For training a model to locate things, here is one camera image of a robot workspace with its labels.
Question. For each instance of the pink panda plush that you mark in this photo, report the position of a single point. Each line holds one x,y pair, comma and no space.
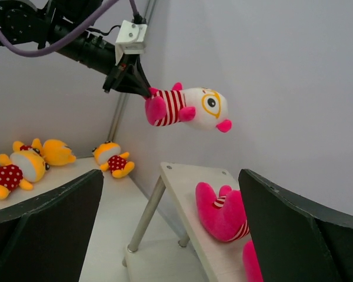
199,108
251,264
221,214

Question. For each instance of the orange plush polka dress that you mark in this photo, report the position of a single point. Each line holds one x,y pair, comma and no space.
20,170

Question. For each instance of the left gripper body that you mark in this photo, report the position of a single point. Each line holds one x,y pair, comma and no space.
121,74

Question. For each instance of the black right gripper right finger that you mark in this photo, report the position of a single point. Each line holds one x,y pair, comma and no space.
295,238

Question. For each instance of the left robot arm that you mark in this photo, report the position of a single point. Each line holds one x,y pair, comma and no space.
66,27

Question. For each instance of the orange plush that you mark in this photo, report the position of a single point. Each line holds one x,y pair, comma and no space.
109,157
54,151

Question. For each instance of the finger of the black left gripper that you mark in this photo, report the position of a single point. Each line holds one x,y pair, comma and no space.
141,91
142,83

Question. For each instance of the white two-tier shelf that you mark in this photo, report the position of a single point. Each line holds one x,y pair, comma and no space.
195,257

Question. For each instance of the aluminium left frame rail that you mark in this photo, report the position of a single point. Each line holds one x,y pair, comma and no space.
123,97

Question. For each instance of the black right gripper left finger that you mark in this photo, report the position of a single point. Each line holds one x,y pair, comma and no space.
45,238

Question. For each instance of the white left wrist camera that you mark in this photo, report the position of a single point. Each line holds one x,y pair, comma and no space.
130,40

